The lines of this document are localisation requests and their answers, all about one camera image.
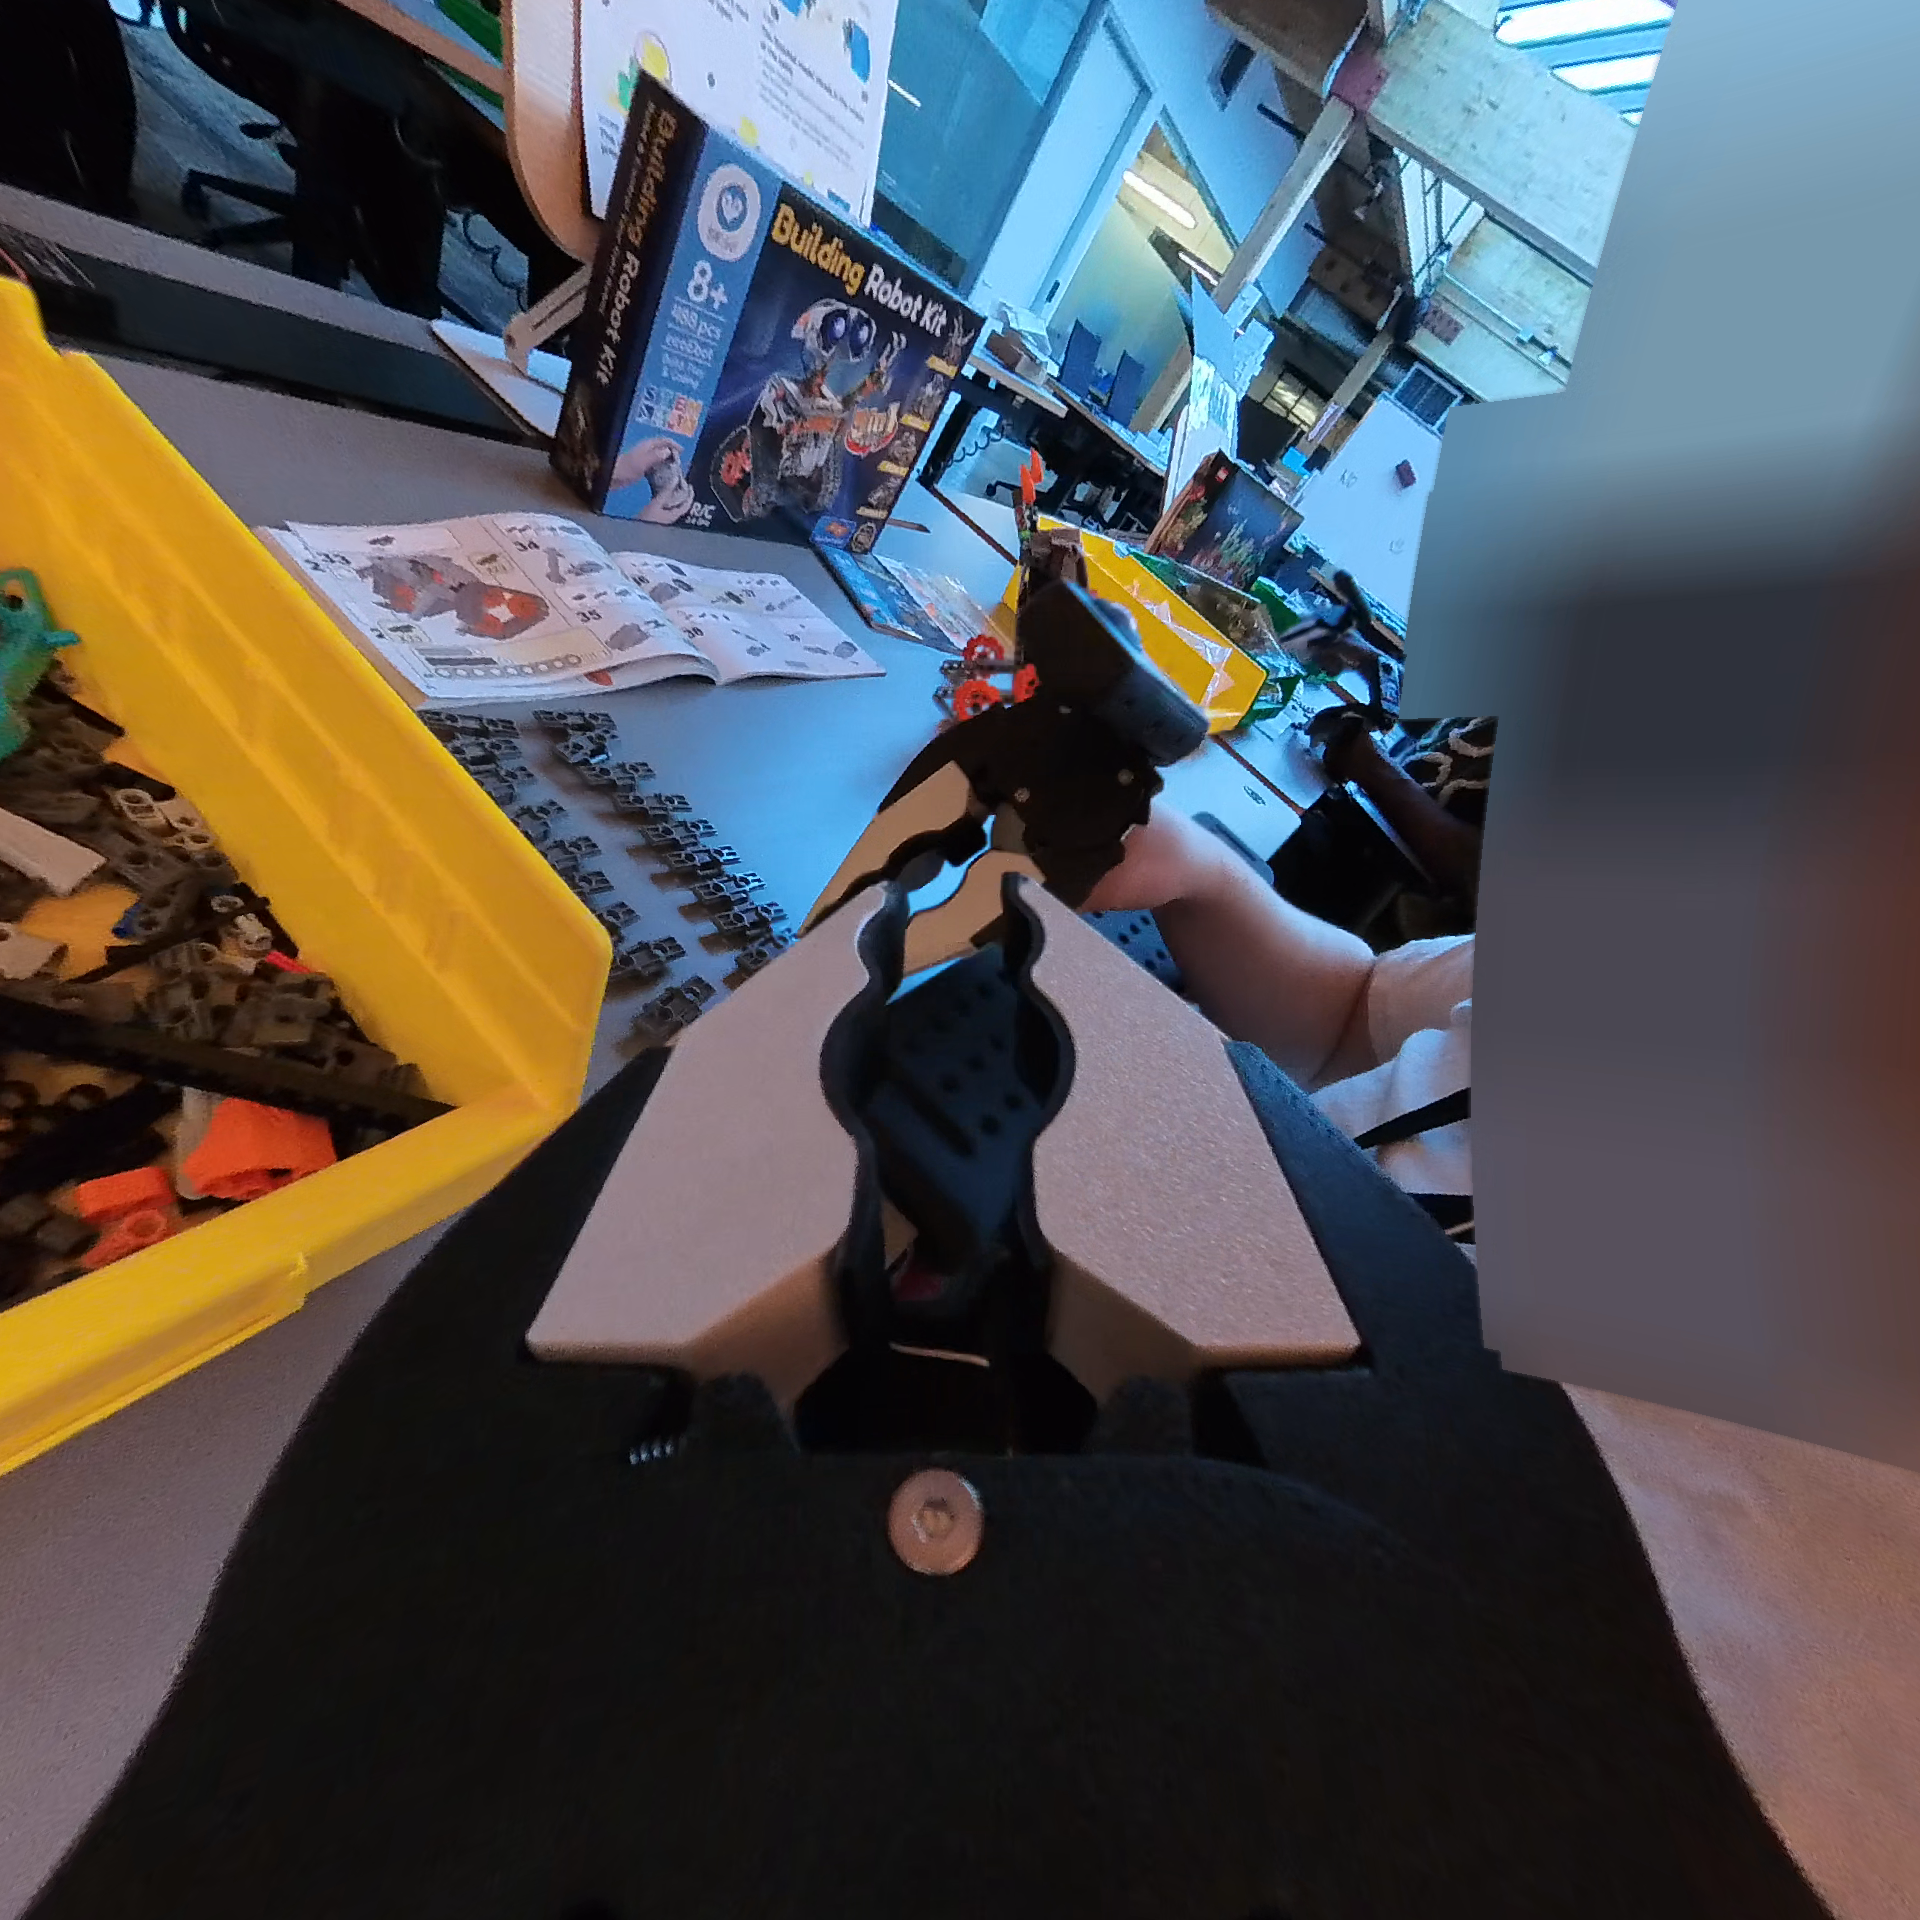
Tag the dark blue toy kit box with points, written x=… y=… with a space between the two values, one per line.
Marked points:
x=781 y=391

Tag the yellow plastic bin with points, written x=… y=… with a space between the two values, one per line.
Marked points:
x=300 y=781
x=1184 y=645

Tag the green plastic tool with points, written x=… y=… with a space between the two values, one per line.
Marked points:
x=22 y=645

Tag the blue printed leaflet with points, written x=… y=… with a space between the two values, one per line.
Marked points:
x=900 y=584

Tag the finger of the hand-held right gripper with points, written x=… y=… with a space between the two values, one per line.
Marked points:
x=975 y=901
x=915 y=818

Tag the pile of mixed building parts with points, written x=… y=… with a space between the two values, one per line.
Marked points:
x=225 y=1021

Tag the dark toy set box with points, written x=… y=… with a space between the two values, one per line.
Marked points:
x=1222 y=525

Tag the person's leg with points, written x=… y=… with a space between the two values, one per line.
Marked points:
x=1771 y=1650

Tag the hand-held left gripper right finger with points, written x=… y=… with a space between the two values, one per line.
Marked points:
x=1184 y=1184

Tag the black dimpled pad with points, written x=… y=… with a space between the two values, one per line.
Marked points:
x=961 y=1081

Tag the person's white shirt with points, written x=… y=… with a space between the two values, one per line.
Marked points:
x=1410 y=1021

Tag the person's right hand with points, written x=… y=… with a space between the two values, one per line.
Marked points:
x=1192 y=870

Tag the cardboard stand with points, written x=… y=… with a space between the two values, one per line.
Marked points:
x=540 y=150

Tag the person's right forearm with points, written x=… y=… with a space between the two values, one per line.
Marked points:
x=1274 y=975

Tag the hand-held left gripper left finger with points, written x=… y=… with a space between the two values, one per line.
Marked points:
x=705 y=1184

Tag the printed instruction booklet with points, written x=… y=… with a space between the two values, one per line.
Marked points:
x=674 y=600

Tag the dark toy robot model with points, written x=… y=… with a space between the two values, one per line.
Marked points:
x=1051 y=555

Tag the grey and orange robot model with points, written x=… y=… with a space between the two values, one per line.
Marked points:
x=983 y=692

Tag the grey desk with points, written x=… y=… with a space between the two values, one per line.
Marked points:
x=811 y=751

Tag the white printed poster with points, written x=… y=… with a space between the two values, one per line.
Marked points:
x=811 y=90

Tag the rows of grey track links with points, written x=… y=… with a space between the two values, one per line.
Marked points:
x=674 y=870

